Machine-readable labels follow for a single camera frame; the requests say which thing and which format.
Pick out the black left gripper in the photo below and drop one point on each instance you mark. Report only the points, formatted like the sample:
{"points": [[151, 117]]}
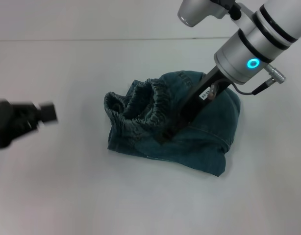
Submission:
{"points": [[10, 124]]}

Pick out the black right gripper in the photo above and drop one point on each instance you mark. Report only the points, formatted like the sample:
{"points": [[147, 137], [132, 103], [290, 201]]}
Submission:
{"points": [[189, 110]]}

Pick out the blue denim shorts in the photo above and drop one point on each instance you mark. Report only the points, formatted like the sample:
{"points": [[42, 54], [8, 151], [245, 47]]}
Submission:
{"points": [[202, 149]]}

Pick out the silver round gripper plug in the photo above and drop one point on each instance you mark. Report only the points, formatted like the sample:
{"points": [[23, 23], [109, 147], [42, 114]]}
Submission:
{"points": [[213, 91]]}

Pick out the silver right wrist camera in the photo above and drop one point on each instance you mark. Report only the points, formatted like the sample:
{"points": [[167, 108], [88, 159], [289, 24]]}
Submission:
{"points": [[197, 12]]}

